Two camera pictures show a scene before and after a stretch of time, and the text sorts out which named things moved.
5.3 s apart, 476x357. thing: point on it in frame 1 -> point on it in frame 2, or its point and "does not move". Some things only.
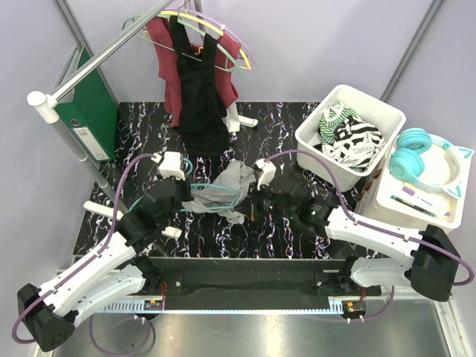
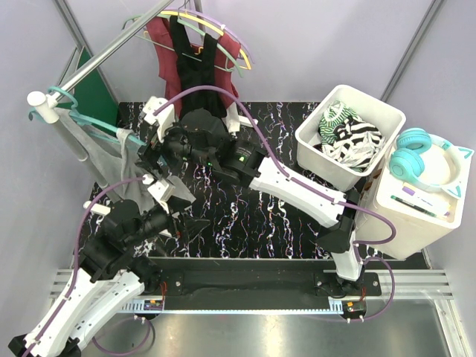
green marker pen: x=413 y=206 does not move
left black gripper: x=186 y=185 -> x=189 y=228
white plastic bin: x=351 y=130 does not move
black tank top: x=202 y=116 does not move
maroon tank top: x=227 y=53 does not move
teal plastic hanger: x=190 y=172 -> x=33 y=114
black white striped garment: x=356 y=144 does not move
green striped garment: x=335 y=113 does not move
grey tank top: x=225 y=194 -> x=117 y=154
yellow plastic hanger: x=210 y=26 does not move
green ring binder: x=93 y=114 does not move
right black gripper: x=254 y=197 -> x=149 y=155
